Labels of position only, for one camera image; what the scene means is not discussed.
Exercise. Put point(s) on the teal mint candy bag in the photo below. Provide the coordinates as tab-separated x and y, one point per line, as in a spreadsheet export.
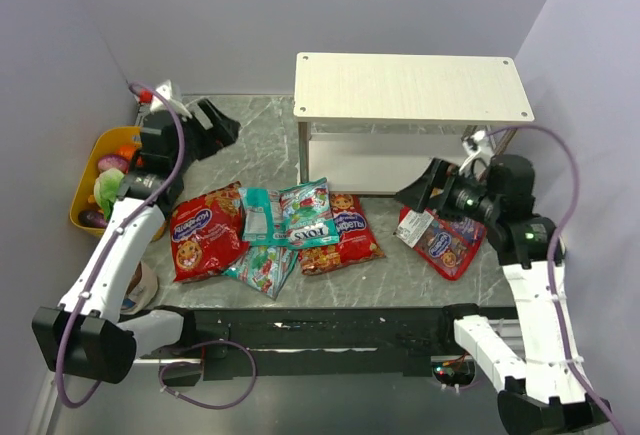
264	268

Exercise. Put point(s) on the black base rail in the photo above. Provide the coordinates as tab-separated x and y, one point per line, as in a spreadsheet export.
323	341

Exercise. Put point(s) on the white two-tier shelf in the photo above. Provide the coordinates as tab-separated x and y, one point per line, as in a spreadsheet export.
392	90

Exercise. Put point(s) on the purple toy eggplant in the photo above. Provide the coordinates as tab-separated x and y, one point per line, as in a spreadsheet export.
92	219

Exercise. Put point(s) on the orange toy pumpkin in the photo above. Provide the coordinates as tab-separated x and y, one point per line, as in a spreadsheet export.
129	152

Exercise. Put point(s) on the green toy lettuce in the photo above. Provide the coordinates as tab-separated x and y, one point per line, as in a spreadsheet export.
106	188

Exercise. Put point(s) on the yellow plastic basket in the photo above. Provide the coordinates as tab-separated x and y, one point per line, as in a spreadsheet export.
109	142

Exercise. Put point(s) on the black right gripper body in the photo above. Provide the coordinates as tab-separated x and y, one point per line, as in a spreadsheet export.
439	190

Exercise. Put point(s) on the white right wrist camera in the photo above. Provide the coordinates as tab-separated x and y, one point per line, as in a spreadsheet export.
479	149

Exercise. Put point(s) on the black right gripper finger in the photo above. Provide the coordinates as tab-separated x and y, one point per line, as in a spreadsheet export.
416	195
438	173

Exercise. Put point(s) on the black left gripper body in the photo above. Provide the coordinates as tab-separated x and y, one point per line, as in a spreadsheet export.
201	131

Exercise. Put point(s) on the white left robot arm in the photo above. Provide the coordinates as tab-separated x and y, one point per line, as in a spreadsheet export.
84	335

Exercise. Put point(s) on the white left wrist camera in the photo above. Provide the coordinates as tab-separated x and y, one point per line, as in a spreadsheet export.
171	93

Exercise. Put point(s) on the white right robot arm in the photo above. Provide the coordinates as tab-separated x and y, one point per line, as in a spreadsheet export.
545	390

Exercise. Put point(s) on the teal Fox's candy bag front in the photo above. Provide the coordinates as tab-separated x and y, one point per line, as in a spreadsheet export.
307	214

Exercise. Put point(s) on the white cloth bag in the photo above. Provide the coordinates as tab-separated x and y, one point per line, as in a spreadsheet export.
141	291

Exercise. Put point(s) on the purple toy onion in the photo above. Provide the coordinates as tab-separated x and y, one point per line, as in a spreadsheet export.
113	161

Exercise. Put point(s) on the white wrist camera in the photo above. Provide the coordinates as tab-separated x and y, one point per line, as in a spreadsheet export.
171	93
479	149

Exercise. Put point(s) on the red candy bag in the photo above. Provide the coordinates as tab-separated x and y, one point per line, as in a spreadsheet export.
206	234
357	243
448	247

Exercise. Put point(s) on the teal candy bag back side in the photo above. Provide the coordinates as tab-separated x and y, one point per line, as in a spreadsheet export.
263	216

